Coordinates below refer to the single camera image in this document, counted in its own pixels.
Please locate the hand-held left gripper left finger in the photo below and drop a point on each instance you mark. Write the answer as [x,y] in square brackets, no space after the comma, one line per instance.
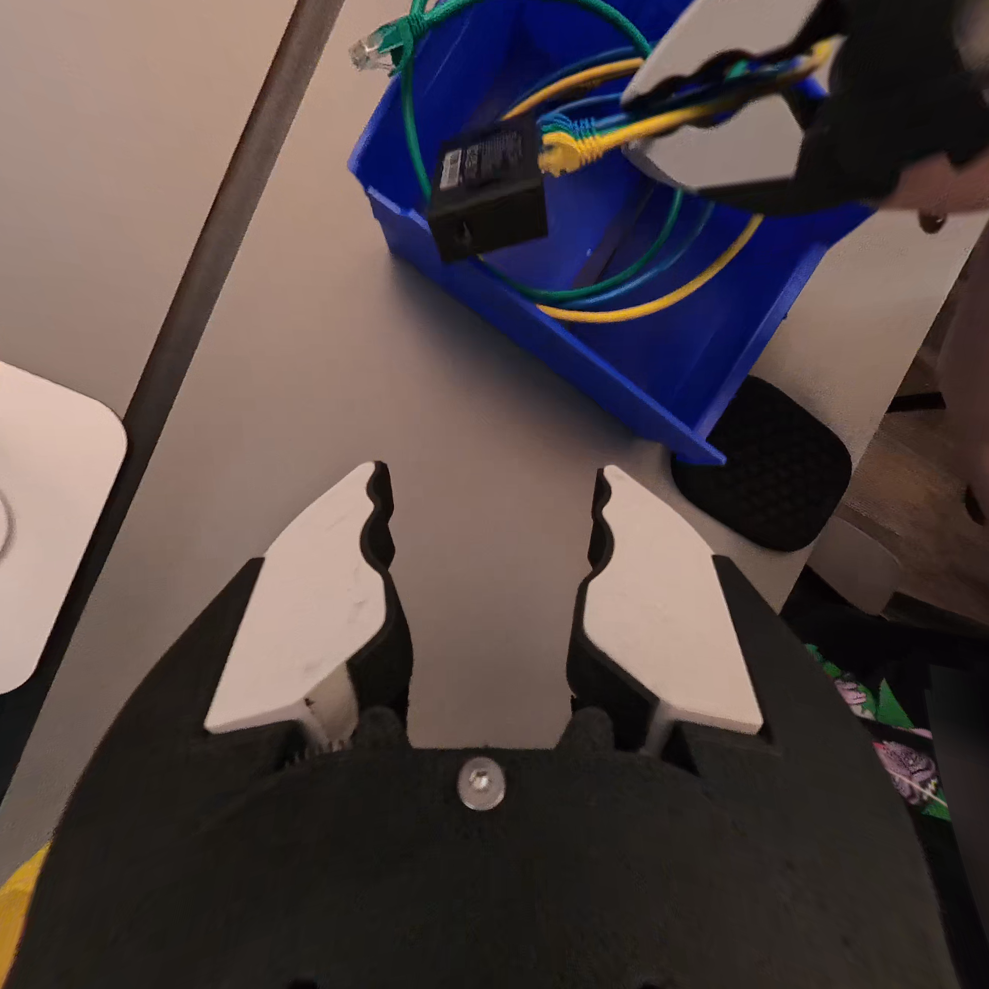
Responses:
[309,610]

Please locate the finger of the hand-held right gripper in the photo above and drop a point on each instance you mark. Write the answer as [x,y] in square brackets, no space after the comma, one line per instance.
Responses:
[734,151]
[734,27]

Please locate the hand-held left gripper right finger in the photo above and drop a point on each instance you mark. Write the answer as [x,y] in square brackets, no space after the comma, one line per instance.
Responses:
[664,618]

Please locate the blue plastic bin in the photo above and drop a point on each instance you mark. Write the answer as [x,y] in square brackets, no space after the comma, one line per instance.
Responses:
[657,371]

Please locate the black network switch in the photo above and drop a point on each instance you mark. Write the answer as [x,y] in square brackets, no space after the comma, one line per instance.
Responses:
[487,208]

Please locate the person's right hand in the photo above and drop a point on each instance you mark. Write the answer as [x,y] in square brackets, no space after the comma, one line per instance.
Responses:
[958,185]

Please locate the white rounded plate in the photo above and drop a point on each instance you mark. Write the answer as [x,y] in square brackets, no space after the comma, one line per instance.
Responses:
[54,502]

